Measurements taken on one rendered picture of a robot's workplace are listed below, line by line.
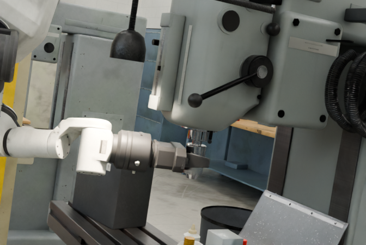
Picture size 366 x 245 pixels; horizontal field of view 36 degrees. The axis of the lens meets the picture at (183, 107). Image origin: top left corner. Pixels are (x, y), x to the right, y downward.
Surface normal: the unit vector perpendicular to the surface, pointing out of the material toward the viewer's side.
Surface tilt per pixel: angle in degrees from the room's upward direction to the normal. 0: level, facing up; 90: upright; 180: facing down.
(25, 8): 58
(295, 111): 90
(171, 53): 90
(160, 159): 90
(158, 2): 90
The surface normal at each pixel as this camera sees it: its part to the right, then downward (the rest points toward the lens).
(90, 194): -0.73, -0.07
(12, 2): 0.72, -0.39
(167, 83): 0.51, 0.14
